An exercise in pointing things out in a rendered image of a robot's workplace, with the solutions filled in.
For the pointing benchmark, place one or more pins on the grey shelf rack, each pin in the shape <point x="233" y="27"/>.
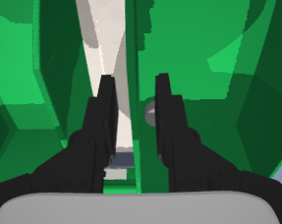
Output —
<point x="125" y="160"/>

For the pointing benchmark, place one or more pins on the grey metal disc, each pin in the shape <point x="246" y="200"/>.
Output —
<point x="149" y="114"/>

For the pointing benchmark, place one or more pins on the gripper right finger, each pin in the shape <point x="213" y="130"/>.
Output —
<point x="194" y="166"/>

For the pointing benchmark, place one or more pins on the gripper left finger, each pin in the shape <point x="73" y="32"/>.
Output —
<point x="72" y="169"/>

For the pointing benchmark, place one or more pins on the green bin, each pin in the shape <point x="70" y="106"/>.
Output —
<point x="119" y="181"/>
<point x="40" y="67"/>
<point x="225" y="58"/>

